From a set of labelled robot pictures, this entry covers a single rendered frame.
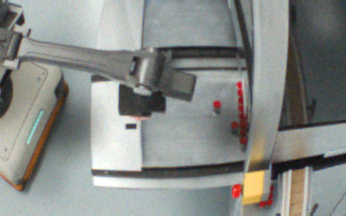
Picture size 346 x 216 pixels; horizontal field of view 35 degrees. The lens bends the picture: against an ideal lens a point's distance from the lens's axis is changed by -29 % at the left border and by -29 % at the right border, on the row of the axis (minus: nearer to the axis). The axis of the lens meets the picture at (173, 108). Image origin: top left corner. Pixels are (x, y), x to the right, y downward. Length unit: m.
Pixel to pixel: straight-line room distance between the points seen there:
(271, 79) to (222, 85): 0.64
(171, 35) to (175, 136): 0.30
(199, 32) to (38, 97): 0.92
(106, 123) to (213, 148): 0.28
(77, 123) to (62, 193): 0.37
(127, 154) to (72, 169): 1.00
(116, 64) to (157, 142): 0.48
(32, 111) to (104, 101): 0.80
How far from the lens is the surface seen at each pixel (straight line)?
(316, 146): 1.65
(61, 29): 3.20
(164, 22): 2.04
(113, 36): 2.03
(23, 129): 2.65
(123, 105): 1.58
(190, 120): 1.88
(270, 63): 1.24
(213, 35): 2.01
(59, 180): 2.82
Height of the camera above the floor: 2.57
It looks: 63 degrees down
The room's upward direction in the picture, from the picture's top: 6 degrees counter-clockwise
